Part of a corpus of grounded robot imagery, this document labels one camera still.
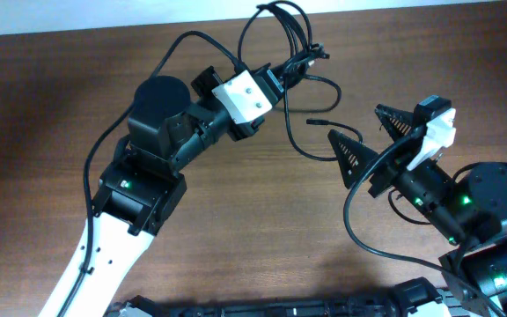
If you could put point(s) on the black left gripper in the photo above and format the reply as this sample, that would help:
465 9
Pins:
239 133

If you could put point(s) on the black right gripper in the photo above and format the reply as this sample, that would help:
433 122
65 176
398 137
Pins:
388 172

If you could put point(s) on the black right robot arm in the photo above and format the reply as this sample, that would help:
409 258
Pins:
468 208

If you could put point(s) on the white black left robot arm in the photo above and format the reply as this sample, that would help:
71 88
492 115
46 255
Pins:
170 124

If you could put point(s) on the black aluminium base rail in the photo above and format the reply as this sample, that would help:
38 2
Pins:
416 297

